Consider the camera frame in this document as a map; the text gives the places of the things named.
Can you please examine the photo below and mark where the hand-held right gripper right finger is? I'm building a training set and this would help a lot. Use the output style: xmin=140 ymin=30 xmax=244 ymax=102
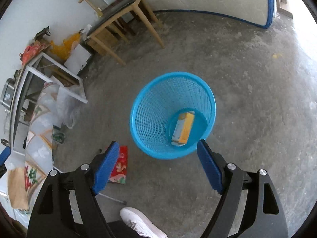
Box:
xmin=196 ymin=139 xmax=289 ymax=238

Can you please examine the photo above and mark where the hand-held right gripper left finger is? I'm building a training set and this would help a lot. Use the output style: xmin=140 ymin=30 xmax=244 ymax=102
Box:
xmin=27 ymin=141 xmax=120 ymax=238

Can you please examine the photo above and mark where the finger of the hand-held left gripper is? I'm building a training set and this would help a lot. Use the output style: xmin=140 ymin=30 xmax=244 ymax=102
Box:
xmin=0 ymin=146 xmax=11 ymax=178

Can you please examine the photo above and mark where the red snack packet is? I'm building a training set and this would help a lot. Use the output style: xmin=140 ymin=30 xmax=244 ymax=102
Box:
xmin=108 ymin=146 xmax=129 ymax=184

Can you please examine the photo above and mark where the blue plastic mesh basket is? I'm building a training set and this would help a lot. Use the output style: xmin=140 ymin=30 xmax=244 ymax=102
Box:
xmin=130 ymin=72 xmax=216 ymax=160

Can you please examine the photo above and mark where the brown paper bag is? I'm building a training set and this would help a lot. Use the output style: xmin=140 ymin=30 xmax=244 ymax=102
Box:
xmin=7 ymin=167 xmax=30 ymax=210

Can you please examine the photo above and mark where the yellow blue cardboard box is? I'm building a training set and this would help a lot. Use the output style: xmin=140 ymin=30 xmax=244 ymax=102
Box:
xmin=171 ymin=112 xmax=195 ymax=147

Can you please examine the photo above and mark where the green patterned packet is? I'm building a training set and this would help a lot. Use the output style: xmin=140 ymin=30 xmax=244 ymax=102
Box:
xmin=52 ymin=126 xmax=66 ymax=144

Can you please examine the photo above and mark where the white sneaker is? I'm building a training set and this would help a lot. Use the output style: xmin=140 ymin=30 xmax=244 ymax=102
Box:
xmin=120 ymin=207 xmax=168 ymax=238

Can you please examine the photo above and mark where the person's leg in black trousers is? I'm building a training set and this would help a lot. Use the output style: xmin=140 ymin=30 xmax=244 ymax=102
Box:
xmin=106 ymin=219 xmax=149 ymax=238

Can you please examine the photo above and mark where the steel rice cooker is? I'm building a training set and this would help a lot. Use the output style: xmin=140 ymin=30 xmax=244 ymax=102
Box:
xmin=0 ymin=78 xmax=15 ymax=108

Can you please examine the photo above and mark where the translucent plastic bag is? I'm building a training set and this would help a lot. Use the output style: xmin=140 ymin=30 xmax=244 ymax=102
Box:
xmin=56 ymin=84 xmax=86 ymax=129

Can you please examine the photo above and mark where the orange plastic bag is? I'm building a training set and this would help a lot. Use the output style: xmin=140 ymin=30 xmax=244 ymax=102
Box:
xmin=20 ymin=41 xmax=51 ymax=66

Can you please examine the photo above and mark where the white box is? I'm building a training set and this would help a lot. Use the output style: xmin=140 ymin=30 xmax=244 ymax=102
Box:
xmin=65 ymin=42 xmax=93 ymax=76

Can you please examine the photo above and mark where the yellow plastic bag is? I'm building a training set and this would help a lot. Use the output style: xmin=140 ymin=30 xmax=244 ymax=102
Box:
xmin=50 ymin=33 xmax=81 ymax=60

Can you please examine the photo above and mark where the white plastic bag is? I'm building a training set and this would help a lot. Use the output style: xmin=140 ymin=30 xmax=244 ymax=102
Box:
xmin=80 ymin=23 xmax=93 ymax=41

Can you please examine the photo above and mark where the brown wooden stool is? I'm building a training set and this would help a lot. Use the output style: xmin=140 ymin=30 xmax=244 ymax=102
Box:
xmin=116 ymin=15 xmax=137 ymax=38

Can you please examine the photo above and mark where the wooden chair with dark seat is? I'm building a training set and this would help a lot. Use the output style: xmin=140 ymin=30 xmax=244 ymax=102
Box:
xmin=79 ymin=0 xmax=165 ymax=66

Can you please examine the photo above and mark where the white frame table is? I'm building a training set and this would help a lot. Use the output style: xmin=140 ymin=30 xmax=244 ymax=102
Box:
xmin=10 ymin=52 xmax=88 ymax=152

